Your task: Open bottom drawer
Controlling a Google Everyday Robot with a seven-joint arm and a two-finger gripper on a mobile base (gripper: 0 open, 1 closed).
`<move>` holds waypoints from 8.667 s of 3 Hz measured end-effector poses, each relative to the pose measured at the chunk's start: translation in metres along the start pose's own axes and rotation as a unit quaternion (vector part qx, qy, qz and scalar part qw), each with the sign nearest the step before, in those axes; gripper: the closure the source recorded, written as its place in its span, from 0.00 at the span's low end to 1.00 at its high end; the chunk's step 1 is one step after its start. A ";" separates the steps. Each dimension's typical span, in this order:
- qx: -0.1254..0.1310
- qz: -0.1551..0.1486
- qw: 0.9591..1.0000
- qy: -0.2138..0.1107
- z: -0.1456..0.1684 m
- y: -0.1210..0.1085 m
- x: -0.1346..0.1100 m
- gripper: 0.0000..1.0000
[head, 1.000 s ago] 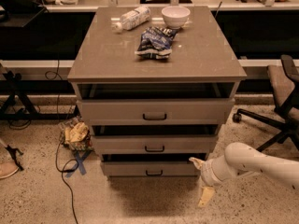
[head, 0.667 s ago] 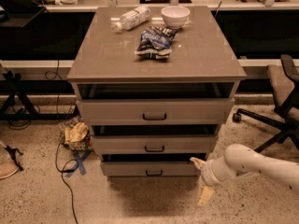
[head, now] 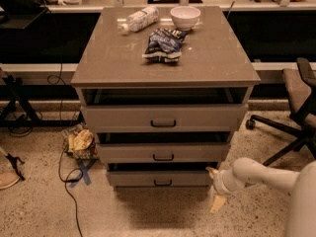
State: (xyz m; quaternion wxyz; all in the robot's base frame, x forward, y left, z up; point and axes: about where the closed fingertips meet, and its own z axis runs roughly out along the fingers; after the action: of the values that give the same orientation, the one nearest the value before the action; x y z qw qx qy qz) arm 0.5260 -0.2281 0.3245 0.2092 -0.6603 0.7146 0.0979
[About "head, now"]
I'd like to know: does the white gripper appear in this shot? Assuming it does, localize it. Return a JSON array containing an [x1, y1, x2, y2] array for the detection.
[[206, 167, 233, 213]]

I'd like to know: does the grey bottom drawer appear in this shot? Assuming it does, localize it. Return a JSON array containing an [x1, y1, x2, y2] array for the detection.
[[106, 171, 212, 187]]

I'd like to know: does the grey drawer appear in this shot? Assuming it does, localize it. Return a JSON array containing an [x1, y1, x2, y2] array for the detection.
[[97, 143, 230, 163], [106, 171, 212, 187], [81, 104, 248, 132]]

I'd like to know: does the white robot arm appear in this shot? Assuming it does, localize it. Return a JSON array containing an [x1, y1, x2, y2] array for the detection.
[[206, 157, 316, 237]]

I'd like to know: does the grey middle drawer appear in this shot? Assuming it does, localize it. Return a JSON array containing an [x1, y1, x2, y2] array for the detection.
[[97, 143, 230, 163]]

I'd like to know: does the grey top drawer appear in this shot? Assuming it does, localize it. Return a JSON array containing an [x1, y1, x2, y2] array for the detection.
[[81, 104, 248, 132]]

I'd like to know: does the grey drawer cabinet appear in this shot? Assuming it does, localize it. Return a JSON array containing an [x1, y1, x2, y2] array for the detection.
[[70, 5, 262, 192]]

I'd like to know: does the black office chair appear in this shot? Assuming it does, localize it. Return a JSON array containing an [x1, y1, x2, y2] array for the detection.
[[246, 57, 316, 166]]

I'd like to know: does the blue tape cross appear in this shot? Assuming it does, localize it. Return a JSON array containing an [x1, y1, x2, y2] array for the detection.
[[69, 159, 97, 188]]

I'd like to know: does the colourful snack bag pile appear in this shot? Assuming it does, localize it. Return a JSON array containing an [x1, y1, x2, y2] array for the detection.
[[61, 123, 99, 160]]

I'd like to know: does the blue crumpled chip bag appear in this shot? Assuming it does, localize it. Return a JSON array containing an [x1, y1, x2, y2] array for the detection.
[[142, 28, 188, 63]]

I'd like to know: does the white bowl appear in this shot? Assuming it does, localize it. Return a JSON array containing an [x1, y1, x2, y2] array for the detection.
[[170, 6, 200, 31]]

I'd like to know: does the clear plastic water bottle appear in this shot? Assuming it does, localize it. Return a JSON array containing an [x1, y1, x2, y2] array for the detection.
[[118, 6, 159, 34]]

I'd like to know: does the grabber stick tool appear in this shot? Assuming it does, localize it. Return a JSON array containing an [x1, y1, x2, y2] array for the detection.
[[0, 147, 25, 181]]

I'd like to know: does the black side table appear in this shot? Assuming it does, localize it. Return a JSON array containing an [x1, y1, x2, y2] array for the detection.
[[0, 0, 48, 30]]

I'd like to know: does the black floor cable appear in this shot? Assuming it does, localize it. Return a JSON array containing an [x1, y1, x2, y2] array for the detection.
[[46, 62, 84, 237]]

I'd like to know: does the black stand frame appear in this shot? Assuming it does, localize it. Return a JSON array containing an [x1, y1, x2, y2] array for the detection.
[[0, 70, 83, 127]]

